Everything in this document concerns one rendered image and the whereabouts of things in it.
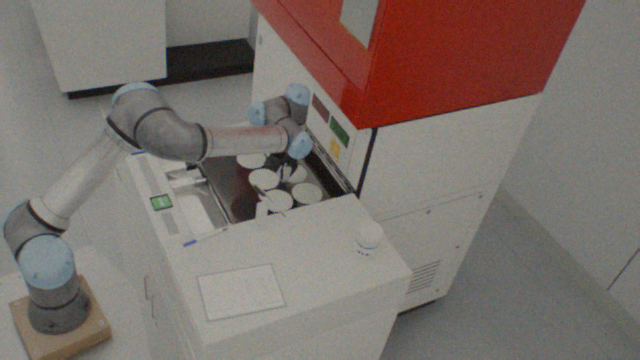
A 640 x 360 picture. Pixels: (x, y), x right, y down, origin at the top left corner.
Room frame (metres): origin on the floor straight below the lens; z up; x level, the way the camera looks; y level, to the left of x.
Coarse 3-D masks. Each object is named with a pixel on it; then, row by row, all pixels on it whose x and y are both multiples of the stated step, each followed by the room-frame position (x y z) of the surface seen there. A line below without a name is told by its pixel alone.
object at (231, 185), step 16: (208, 160) 1.50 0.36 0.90; (224, 160) 1.52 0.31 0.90; (208, 176) 1.42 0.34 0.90; (224, 176) 1.44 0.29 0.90; (240, 176) 1.45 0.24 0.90; (224, 192) 1.37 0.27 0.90; (240, 192) 1.38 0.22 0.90; (256, 192) 1.39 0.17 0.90; (288, 192) 1.42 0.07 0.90; (224, 208) 1.30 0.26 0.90; (240, 208) 1.31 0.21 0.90; (256, 208) 1.32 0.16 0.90
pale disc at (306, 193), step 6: (300, 186) 1.46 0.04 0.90; (306, 186) 1.47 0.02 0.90; (312, 186) 1.47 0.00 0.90; (294, 192) 1.43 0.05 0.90; (300, 192) 1.43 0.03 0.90; (306, 192) 1.44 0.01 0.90; (312, 192) 1.44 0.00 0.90; (318, 192) 1.45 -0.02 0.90; (300, 198) 1.41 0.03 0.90; (306, 198) 1.41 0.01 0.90; (312, 198) 1.42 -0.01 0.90; (318, 198) 1.42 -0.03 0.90
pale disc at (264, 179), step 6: (252, 174) 1.47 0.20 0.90; (258, 174) 1.48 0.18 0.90; (264, 174) 1.49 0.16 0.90; (270, 174) 1.49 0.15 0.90; (276, 174) 1.50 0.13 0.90; (252, 180) 1.45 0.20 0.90; (258, 180) 1.45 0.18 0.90; (264, 180) 1.46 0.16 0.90; (270, 180) 1.46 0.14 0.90; (276, 180) 1.47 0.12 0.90; (258, 186) 1.42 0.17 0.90; (264, 186) 1.43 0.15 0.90; (270, 186) 1.43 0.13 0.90
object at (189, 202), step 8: (176, 176) 1.41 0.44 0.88; (184, 176) 1.42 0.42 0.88; (184, 192) 1.35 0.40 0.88; (192, 192) 1.36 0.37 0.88; (184, 200) 1.32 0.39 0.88; (192, 200) 1.32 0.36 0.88; (184, 208) 1.28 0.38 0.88; (192, 208) 1.29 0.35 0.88; (200, 208) 1.29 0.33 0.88; (192, 216) 1.25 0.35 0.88; (200, 216) 1.26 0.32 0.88; (192, 224) 1.22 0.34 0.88; (200, 224) 1.23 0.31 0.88; (208, 224) 1.23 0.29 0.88; (200, 232) 1.20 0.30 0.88
